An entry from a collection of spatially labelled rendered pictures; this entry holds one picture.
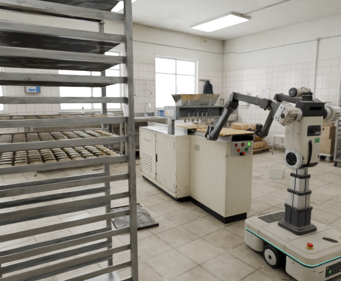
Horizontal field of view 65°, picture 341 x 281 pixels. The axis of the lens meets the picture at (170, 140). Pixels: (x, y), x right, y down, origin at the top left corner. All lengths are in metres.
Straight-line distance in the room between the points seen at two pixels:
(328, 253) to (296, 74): 5.36
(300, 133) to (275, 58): 5.41
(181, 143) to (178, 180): 0.45
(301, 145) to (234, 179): 0.90
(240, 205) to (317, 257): 1.05
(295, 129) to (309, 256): 0.84
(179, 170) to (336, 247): 1.74
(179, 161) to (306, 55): 4.63
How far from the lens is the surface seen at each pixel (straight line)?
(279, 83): 7.25
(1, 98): 1.19
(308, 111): 2.08
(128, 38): 1.27
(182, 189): 3.28
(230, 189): 2.76
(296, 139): 2.09
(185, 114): 3.22
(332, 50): 6.80
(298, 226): 2.28
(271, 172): 4.65
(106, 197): 1.30
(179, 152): 3.14
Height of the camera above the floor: 1.22
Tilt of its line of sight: 8 degrees down
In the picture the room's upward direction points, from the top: straight up
